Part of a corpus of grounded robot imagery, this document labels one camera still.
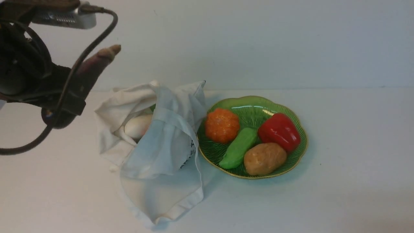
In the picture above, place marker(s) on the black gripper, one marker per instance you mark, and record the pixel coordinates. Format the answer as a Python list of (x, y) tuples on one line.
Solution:
[(29, 76)]

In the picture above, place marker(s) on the white vegetable in bag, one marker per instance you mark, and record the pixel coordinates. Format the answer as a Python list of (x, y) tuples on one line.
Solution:
[(136, 127)]

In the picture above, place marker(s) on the brown potato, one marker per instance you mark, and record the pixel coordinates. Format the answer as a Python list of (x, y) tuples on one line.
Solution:
[(264, 158)]

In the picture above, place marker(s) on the orange round vegetable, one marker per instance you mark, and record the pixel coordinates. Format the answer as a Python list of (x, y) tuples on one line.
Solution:
[(222, 126)]

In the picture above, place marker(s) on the green scalloped plastic bowl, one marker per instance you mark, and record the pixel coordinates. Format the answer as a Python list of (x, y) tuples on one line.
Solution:
[(252, 112)]

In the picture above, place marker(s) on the white cloth bag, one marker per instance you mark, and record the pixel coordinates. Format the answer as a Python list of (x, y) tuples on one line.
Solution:
[(160, 175)]

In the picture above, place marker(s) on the purple sweet potato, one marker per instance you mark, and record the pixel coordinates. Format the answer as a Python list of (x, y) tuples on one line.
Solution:
[(92, 68)]

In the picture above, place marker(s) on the red bell pepper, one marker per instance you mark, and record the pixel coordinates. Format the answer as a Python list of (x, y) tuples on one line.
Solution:
[(281, 130)]

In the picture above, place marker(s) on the green cucumber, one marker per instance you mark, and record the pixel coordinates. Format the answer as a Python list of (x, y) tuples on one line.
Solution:
[(235, 152)]

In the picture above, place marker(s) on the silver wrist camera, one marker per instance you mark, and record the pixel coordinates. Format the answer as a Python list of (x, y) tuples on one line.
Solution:
[(66, 19)]

